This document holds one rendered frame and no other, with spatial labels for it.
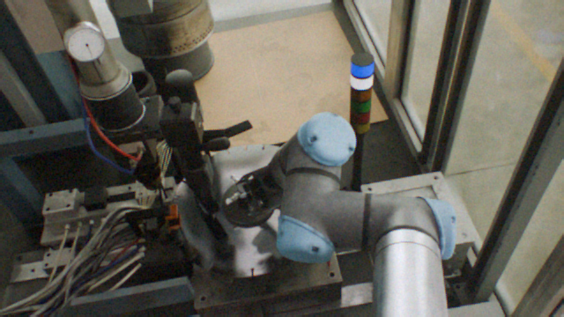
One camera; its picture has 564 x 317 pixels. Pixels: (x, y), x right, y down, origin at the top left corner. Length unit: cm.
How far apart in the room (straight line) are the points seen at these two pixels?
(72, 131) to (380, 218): 74
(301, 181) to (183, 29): 92
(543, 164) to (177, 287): 60
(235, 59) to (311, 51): 26
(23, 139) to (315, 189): 74
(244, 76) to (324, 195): 103
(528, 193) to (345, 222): 31
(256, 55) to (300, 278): 90
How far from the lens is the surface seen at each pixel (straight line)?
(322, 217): 61
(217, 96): 155
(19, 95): 144
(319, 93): 151
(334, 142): 63
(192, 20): 148
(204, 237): 98
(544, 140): 73
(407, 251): 55
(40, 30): 78
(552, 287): 86
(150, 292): 90
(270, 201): 81
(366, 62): 97
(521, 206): 83
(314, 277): 101
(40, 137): 117
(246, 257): 93
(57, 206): 123
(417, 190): 109
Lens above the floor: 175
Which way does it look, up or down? 48 degrees down
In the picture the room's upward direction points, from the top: 8 degrees counter-clockwise
